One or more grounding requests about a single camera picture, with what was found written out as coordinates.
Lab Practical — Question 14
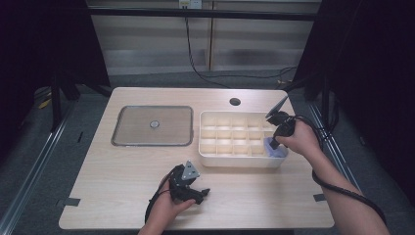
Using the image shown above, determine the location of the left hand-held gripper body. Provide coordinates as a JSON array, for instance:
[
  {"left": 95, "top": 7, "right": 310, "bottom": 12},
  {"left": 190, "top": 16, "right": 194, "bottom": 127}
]
[{"left": 168, "top": 160, "right": 201, "bottom": 203}]

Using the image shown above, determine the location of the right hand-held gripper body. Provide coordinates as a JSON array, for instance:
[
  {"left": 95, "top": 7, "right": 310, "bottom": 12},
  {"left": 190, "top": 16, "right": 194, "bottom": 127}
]
[{"left": 265, "top": 95, "right": 297, "bottom": 138}]

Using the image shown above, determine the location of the light purple cloth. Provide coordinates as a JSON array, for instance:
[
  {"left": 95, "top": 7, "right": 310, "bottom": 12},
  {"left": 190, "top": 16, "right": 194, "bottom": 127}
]
[{"left": 262, "top": 136, "right": 289, "bottom": 159}]

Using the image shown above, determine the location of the cream divided storage box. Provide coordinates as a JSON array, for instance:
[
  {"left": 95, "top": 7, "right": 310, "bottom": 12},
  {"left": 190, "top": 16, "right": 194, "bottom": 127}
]
[{"left": 198, "top": 110, "right": 291, "bottom": 169}]

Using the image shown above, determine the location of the person's left hand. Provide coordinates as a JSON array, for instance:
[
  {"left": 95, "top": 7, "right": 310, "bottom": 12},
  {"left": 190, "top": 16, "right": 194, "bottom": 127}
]
[{"left": 149, "top": 180, "right": 197, "bottom": 227}]

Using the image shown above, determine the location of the person's right hand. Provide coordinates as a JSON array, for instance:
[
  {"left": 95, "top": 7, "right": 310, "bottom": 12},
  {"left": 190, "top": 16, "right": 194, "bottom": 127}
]
[{"left": 276, "top": 121, "right": 323, "bottom": 162}]

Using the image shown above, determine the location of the clear lid with grey rim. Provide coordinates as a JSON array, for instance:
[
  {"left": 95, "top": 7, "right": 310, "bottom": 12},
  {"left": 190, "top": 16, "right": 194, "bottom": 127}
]
[{"left": 110, "top": 104, "right": 195, "bottom": 148}]

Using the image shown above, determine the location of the dark curtain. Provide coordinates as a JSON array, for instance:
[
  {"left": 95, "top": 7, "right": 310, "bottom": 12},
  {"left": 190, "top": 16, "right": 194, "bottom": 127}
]
[
  {"left": 293, "top": 0, "right": 415, "bottom": 200},
  {"left": 0, "top": 0, "right": 111, "bottom": 158}
]

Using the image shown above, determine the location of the black horizontal bar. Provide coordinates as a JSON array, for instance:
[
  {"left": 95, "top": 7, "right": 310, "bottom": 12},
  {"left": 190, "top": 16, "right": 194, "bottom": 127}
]
[{"left": 87, "top": 7, "right": 318, "bottom": 23}]

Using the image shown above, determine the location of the black metal stand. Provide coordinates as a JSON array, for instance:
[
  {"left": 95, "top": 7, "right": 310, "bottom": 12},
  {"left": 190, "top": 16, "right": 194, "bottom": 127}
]
[{"left": 49, "top": 73, "right": 64, "bottom": 133}]

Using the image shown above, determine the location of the bundle of black floor cables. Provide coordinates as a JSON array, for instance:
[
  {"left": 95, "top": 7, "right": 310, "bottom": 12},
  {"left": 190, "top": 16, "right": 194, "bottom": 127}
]
[{"left": 299, "top": 91, "right": 341, "bottom": 155}]

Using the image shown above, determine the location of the metal floor rail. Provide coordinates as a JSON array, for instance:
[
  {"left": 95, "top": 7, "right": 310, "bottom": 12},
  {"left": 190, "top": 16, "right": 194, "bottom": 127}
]
[
  {"left": 0, "top": 104, "right": 76, "bottom": 235},
  {"left": 307, "top": 103, "right": 388, "bottom": 235}
]

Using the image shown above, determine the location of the right hand-held gripper black cable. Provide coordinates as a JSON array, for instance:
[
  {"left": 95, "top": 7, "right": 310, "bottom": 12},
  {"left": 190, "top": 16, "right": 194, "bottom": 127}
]
[{"left": 292, "top": 115, "right": 389, "bottom": 227}]

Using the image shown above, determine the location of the black wall cable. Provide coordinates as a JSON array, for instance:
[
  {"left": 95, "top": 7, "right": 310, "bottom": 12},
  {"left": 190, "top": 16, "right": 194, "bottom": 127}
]
[{"left": 183, "top": 16, "right": 299, "bottom": 90}]

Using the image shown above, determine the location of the white wall socket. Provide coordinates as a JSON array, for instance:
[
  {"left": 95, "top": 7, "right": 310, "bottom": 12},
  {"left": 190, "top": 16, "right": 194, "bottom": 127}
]
[{"left": 178, "top": 0, "right": 204, "bottom": 10}]

